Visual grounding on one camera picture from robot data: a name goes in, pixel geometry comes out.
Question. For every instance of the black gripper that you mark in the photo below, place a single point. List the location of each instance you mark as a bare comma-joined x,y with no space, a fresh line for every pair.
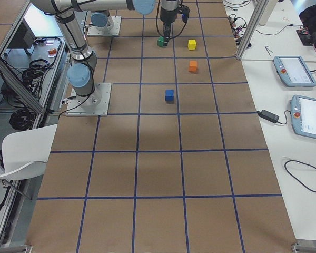
168,15

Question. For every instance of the black power adapter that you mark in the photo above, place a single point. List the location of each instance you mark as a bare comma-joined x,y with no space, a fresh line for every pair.
268,116

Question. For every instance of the far teach pendant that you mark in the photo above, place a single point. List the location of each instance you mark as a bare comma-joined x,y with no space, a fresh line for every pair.
293,71

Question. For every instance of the green wooden block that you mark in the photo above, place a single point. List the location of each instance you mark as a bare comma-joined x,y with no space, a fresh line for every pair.
160,41

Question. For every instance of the teach pendant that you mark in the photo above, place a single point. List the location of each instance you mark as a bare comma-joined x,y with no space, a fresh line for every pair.
293,71
303,115

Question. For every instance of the yellow wooden block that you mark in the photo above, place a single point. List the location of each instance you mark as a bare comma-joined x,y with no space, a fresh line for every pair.
191,44

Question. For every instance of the near teach pendant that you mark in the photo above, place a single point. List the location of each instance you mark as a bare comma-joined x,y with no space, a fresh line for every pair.
303,115

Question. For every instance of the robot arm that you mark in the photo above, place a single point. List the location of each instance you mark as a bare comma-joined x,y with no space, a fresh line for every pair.
102,20
81,73

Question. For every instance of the white chair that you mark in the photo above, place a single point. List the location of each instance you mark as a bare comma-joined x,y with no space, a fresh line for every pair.
25,154

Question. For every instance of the aluminium frame post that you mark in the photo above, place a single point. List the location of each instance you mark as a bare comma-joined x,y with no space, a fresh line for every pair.
252,24

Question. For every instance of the orange wooden block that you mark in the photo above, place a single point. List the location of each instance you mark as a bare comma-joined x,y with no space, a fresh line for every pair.
193,66

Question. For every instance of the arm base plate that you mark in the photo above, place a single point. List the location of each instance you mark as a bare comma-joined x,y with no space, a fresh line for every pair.
114,32
96,104

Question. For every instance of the blue wooden block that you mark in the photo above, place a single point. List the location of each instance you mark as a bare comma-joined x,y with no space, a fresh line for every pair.
169,95

